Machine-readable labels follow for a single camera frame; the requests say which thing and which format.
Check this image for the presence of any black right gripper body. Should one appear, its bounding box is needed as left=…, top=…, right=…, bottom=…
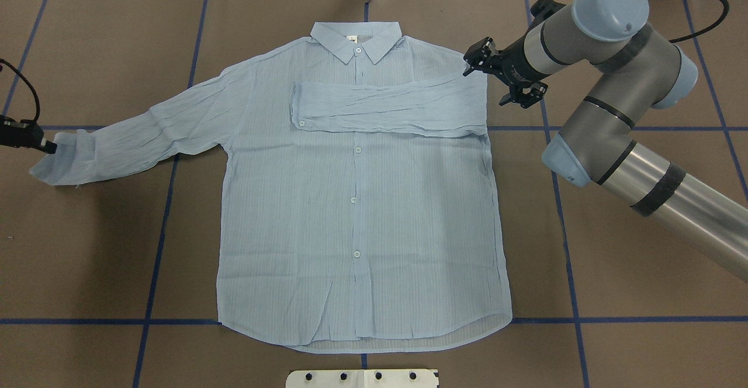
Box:
left=464, top=37, right=548, bottom=109

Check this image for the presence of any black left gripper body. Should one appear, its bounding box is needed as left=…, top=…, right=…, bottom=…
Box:
left=1, top=116, right=45, bottom=150

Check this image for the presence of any light blue button-up shirt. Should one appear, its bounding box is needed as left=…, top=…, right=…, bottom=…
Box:
left=30, top=22, right=512, bottom=354

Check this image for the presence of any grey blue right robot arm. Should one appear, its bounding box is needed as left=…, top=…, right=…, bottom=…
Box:
left=464, top=0, right=747, bottom=280

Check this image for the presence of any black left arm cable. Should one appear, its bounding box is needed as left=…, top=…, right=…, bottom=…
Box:
left=0, top=58, right=41, bottom=124

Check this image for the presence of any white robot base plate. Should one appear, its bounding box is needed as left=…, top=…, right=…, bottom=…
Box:
left=285, top=369, right=440, bottom=387

